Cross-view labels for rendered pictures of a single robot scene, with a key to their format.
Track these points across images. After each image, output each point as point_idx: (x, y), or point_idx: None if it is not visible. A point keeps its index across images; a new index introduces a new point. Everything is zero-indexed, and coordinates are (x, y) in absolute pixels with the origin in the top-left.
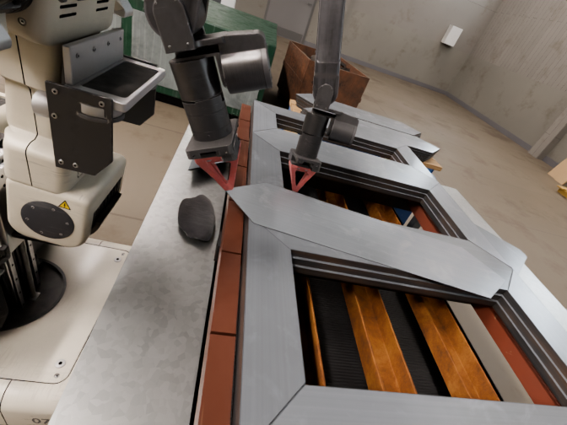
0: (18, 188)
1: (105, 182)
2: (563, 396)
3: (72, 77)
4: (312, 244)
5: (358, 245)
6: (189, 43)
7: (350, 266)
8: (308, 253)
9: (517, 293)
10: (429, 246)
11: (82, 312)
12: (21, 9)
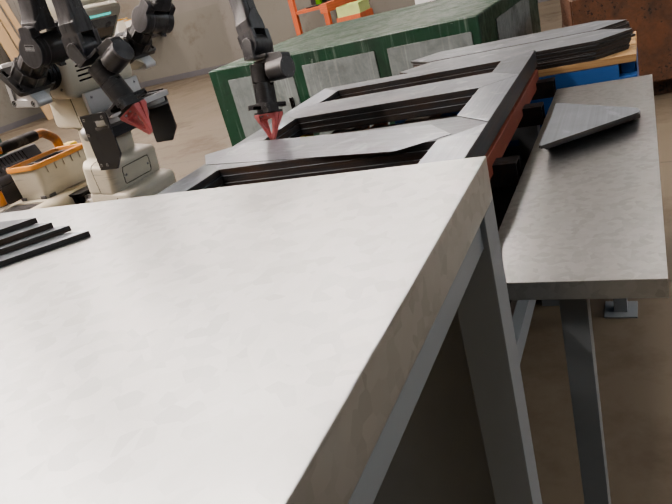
0: (96, 198)
1: (147, 185)
2: None
3: (90, 109)
4: (241, 163)
5: (286, 154)
6: (83, 58)
7: (268, 170)
8: (231, 168)
9: (448, 139)
10: (378, 135)
11: None
12: (58, 84)
